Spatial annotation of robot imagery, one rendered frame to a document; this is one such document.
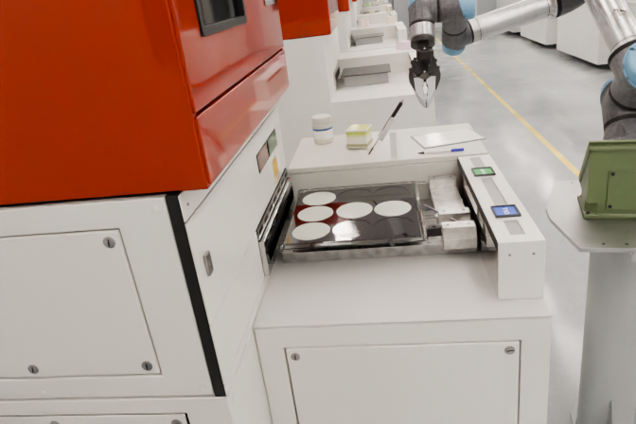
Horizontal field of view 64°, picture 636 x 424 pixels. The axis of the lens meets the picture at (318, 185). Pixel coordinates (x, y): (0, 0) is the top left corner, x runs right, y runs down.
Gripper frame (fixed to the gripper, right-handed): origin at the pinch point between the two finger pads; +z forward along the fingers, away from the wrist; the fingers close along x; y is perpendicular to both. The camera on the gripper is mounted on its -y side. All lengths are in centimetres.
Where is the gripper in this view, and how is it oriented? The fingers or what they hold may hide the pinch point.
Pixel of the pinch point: (426, 102)
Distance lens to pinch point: 151.4
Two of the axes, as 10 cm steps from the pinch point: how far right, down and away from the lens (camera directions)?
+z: 0.1, 9.8, -1.9
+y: 1.8, 1.9, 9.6
